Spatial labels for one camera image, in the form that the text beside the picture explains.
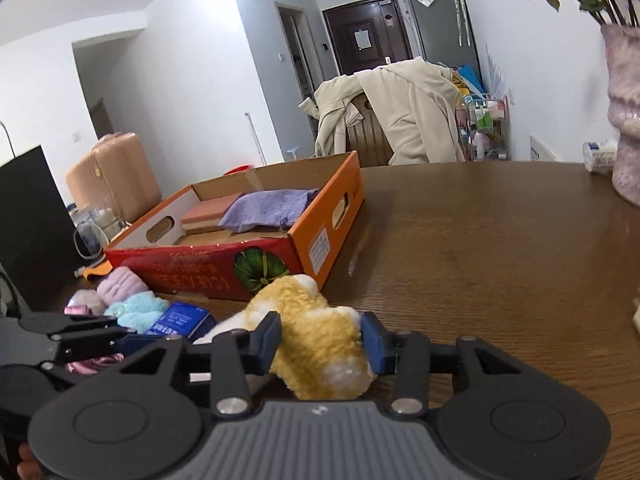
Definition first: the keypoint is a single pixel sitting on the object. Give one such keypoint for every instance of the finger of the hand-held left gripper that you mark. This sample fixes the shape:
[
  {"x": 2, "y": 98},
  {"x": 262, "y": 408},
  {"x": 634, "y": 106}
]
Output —
[
  {"x": 75, "y": 324},
  {"x": 136, "y": 344}
]

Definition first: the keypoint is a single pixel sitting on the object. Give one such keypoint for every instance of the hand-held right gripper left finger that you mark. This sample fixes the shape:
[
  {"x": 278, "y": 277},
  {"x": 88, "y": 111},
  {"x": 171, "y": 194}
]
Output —
[{"x": 269, "y": 341}]

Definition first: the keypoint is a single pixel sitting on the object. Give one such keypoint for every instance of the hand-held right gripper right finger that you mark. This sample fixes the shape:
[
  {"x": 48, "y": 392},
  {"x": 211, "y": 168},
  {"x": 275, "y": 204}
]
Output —
[{"x": 373, "y": 345}]

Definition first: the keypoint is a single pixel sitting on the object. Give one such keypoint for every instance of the light blue cloth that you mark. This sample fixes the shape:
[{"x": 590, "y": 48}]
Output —
[{"x": 140, "y": 312}]

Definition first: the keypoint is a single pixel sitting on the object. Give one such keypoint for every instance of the yellow and white plush toy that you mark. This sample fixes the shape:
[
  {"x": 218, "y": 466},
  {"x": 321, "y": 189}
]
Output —
[{"x": 320, "y": 345}]

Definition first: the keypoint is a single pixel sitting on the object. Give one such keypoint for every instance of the blue packet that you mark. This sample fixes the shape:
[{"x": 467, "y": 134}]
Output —
[{"x": 182, "y": 321}]

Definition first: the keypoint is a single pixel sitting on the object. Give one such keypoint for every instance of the lilac fluffy towel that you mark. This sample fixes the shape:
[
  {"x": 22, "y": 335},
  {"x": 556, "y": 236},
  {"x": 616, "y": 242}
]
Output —
[{"x": 122, "y": 285}]

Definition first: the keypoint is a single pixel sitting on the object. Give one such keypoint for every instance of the orange cardboard box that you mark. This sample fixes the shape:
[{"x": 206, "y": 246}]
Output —
[{"x": 280, "y": 245}]

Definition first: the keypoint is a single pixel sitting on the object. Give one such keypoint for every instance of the purple cloth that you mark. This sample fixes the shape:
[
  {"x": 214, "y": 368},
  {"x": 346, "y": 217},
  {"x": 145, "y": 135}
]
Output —
[{"x": 267, "y": 209}]

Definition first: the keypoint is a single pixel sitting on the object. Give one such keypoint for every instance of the person's left hand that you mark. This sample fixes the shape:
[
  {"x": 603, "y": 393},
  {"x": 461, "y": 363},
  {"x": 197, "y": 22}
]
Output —
[{"x": 26, "y": 462}]

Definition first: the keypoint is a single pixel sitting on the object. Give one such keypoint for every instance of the pink satin item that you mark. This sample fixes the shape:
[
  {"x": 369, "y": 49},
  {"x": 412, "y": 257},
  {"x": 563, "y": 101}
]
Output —
[{"x": 95, "y": 363}]

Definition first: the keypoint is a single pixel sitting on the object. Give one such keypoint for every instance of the clear glass appliance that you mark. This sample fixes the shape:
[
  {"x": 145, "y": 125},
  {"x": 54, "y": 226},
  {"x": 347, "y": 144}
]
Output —
[{"x": 95, "y": 230}]

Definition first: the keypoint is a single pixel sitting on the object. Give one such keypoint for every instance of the pink sponge pad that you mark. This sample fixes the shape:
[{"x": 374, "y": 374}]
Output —
[{"x": 207, "y": 212}]

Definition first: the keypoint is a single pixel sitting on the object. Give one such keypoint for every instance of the pink suitcase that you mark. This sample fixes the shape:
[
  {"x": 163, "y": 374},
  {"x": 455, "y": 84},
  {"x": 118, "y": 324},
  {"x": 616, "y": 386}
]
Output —
[{"x": 115, "y": 175}]

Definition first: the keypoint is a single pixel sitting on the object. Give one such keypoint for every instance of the red basin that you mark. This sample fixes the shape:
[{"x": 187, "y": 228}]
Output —
[{"x": 238, "y": 170}]

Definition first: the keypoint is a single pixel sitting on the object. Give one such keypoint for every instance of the white pole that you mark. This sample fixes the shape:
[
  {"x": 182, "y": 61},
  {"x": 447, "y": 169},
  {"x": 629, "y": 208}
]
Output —
[{"x": 255, "y": 139}]

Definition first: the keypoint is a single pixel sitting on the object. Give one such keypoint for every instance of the wooden chair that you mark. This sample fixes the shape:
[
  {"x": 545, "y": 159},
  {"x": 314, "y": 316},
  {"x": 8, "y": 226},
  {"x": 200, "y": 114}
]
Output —
[{"x": 367, "y": 135}]

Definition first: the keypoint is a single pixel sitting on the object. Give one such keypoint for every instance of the beige coat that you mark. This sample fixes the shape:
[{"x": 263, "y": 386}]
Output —
[{"x": 400, "y": 115}]

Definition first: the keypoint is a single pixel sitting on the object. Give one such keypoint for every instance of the storage cart with bottles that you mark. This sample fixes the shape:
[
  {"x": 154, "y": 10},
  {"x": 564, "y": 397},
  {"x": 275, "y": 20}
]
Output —
[{"x": 485, "y": 127}]

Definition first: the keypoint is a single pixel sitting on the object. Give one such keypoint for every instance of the white item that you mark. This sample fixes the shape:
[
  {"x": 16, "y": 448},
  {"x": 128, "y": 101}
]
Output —
[{"x": 635, "y": 316}]

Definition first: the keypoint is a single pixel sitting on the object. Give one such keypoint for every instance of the small white bottle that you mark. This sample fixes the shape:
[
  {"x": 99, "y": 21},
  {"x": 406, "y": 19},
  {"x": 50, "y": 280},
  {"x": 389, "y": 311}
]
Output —
[{"x": 600, "y": 156}]

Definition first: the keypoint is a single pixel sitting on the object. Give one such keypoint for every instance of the dark brown door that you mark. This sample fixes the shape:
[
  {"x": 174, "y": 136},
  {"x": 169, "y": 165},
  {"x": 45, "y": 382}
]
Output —
[{"x": 367, "y": 35}]

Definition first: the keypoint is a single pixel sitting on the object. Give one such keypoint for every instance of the grey refrigerator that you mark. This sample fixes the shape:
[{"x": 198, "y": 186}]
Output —
[{"x": 440, "y": 20}]

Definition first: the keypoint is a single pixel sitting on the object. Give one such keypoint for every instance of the pink ribbed vase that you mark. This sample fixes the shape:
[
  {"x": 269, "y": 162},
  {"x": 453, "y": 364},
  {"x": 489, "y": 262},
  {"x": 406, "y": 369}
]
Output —
[{"x": 625, "y": 115}]

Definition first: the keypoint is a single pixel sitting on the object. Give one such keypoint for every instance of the hanging white umbrella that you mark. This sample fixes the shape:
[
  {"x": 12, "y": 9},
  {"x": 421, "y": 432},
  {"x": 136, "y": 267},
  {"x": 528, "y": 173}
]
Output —
[{"x": 457, "y": 10}]

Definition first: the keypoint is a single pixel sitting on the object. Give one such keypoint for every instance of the white wall heater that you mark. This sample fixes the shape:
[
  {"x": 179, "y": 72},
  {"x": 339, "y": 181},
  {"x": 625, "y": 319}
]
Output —
[{"x": 547, "y": 149}]

